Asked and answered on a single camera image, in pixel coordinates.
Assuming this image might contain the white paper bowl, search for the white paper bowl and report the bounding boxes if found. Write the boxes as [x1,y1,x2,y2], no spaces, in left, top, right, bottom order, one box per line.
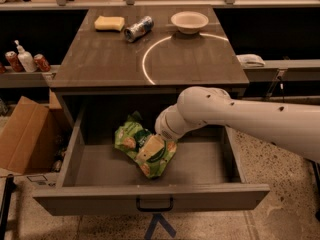
[171,11,209,34]

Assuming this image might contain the grey side shelf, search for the grey side shelf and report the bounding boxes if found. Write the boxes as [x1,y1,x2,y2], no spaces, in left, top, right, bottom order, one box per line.
[0,65,60,88]
[244,59,320,82]

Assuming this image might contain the brown cardboard box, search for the brown cardboard box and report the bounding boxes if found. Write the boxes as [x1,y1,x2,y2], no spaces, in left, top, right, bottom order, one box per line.
[0,92,71,174]

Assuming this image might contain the white pump bottle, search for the white pump bottle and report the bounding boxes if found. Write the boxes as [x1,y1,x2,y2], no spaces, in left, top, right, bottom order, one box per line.
[15,40,37,73]

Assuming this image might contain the grey side shelf left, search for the grey side shelf left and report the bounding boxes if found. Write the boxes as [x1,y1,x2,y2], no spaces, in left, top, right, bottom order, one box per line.
[0,65,60,88]

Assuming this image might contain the red soda can right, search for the red soda can right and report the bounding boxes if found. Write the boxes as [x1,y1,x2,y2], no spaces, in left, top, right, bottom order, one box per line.
[34,54,51,72]

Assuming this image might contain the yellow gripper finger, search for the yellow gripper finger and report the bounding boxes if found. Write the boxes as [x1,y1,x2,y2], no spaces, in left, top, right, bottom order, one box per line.
[136,135,164,162]

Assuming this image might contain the grey side shelf right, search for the grey side shelf right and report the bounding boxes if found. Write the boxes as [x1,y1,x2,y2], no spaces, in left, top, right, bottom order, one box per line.
[244,59,320,82]

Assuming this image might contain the green rice chip bag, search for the green rice chip bag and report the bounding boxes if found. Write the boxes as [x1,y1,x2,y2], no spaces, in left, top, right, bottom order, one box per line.
[114,111,177,179]

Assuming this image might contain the red soda can left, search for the red soda can left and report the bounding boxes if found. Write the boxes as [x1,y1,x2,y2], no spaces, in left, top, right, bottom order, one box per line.
[5,51,24,72]

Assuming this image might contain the grey cabinet with counter top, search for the grey cabinet with counter top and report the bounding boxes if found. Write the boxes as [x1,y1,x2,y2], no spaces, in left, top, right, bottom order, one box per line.
[49,5,250,128]

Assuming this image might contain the red soda can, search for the red soda can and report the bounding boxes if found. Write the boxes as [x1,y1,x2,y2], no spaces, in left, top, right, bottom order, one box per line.
[5,51,24,72]
[34,54,51,72]

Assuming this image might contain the blue silver drink can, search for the blue silver drink can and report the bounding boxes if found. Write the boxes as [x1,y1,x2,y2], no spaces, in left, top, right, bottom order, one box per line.
[124,16,154,43]

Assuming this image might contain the folded white cloth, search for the folded white cloth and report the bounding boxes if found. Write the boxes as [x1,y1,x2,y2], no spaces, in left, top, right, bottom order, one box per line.
[237,54,265,67]

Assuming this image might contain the yellow sponge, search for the yellow sponge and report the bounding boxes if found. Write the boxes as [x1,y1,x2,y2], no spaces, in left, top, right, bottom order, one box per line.
[94,16,125,31]

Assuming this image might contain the black drawer handle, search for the black drawer handle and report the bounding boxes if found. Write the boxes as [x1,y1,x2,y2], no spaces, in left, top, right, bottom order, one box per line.
[136,197,174,213]

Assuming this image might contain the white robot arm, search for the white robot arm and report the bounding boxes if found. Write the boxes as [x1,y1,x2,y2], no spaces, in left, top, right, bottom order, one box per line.
[140,86,320,163]

